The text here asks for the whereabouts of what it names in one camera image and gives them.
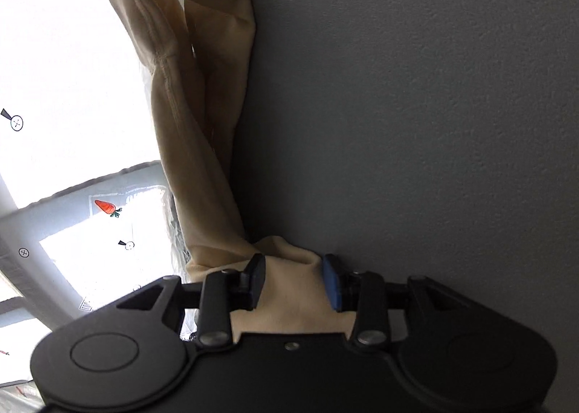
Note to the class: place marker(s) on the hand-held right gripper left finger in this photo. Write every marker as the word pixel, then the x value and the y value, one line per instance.
pixel 256 279

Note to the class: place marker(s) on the beige long-sleeve shirt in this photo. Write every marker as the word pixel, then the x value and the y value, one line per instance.
pixel 199 169

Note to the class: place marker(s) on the white carrot-print sheet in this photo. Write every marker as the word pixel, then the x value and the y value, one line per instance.
pixel 68 56

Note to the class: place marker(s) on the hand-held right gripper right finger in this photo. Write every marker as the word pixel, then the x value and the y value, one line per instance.
pixel 331 282

